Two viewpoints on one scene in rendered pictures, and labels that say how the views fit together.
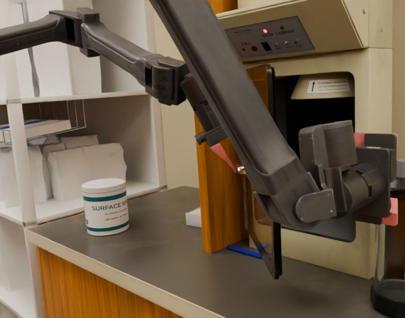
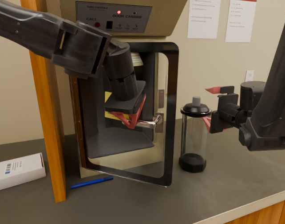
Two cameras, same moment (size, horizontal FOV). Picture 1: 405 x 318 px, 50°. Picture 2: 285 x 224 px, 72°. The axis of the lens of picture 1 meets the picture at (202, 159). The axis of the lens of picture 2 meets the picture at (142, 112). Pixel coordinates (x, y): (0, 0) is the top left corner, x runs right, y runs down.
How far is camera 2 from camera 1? 0.73 m
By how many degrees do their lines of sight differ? 65
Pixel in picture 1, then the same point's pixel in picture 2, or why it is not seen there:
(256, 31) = (110, 10)
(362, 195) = not seen: hidden behind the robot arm
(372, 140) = (225, 90)
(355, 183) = not seen: hidden behind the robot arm
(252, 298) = (151, 208)
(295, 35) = (139, 20)
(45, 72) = not seen: outside the picture
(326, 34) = (159, 24)
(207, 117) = (132, 87)
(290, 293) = (157, 190)
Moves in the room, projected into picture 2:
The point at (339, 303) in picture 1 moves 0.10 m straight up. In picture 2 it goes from (178, 178) to (180, 154)
